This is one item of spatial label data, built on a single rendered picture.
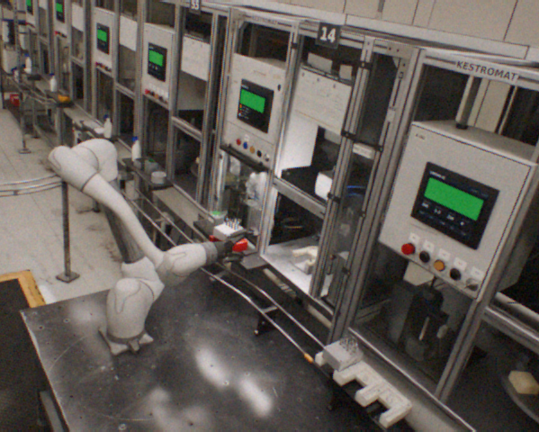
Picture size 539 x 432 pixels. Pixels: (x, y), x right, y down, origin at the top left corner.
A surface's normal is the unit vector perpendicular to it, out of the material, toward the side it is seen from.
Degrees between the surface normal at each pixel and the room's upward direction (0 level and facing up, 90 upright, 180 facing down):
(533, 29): 90
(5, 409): 0
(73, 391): 0
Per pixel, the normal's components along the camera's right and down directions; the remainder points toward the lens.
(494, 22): -0.79, 0.14
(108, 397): 0.15, -0.90
